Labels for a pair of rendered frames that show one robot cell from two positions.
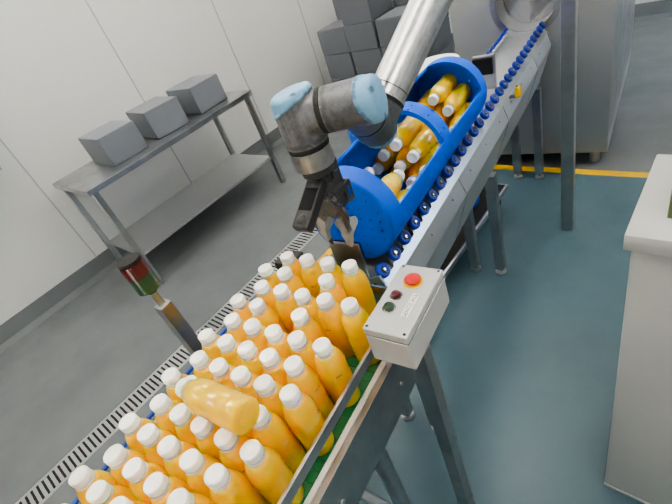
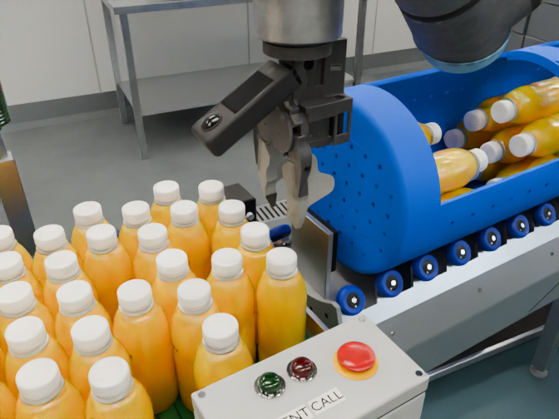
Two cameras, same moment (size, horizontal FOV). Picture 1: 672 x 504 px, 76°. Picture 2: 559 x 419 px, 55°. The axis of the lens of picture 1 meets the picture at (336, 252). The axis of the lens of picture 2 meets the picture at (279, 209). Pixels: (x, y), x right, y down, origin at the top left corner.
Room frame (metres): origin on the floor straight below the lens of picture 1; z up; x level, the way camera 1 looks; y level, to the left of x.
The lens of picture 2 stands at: (0.33, -0.15, 1.50)
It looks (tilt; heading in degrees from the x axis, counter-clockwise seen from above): 32 degrees down; 14
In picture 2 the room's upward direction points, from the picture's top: straight up
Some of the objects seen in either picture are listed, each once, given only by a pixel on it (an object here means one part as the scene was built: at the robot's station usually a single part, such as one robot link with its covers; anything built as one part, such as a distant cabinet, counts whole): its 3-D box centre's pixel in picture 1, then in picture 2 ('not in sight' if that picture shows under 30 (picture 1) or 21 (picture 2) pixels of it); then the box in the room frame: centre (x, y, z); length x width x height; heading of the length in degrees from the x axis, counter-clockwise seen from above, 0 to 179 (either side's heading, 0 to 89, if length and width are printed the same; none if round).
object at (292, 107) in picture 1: (300, 118); not in sight; (0.88, -0.03, 1.46); 0.10 x 0.09 x 0.12; 65
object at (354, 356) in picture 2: (412, 279); (356, 357); (0.70, -0.13, 1.11); 0.04 x 0.04 x 0.01
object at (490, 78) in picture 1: (484, 73); not in sight; (1.97, -0.96, 1.00); 0.10 x 0.04 x 0.15; 46
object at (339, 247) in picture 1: (350, 258); (314, 249); (1.01, -0.03, 0.99); 0.10 x 0.02 x 0.12; 46
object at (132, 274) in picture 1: (134, 268); not in sight; (0.99, 0.49, 1.23); 0.06 x 0.06 x 0.04
